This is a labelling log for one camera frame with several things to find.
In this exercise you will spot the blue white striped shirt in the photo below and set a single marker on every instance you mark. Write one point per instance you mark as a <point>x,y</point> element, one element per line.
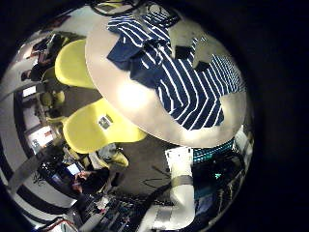
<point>180,87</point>

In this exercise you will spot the plain yellow chair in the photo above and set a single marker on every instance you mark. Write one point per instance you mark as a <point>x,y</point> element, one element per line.
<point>70,64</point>

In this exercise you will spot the square printed sticker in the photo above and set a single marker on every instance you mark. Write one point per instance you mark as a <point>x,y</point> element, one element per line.
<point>105,122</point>

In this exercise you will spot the person in dark clothes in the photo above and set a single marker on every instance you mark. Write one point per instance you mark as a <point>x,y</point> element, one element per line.
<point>42,69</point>

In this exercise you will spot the small olive yellow chair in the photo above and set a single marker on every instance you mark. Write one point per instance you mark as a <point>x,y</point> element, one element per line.
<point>53,96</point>

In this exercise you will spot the yellow chair with sticker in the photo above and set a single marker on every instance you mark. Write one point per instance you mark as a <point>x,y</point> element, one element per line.
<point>87,129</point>

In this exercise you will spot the small bright screen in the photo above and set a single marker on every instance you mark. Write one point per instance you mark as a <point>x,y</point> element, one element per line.
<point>29,91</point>

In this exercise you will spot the yellow chair with grey cloth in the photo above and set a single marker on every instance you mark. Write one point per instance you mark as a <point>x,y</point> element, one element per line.
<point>117,159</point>

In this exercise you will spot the computer with teal lights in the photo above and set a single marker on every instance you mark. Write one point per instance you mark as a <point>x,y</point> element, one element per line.
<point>212,153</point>

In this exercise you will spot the large bright monitor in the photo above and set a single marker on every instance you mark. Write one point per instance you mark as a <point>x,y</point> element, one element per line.
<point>40,137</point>

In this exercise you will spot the open laptop with bright screen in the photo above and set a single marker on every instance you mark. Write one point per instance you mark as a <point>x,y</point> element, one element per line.
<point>73,168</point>

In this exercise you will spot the seated person with laptop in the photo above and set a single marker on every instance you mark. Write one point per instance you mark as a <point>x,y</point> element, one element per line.
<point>91,182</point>

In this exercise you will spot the dark leafy plant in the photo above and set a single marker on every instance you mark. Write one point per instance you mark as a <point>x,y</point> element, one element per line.
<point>48,164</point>

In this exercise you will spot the cluttered equipment desk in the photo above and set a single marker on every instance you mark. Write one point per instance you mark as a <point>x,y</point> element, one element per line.
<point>122,211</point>

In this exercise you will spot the red wall poster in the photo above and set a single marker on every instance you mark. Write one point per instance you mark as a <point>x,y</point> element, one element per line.
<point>56,23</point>

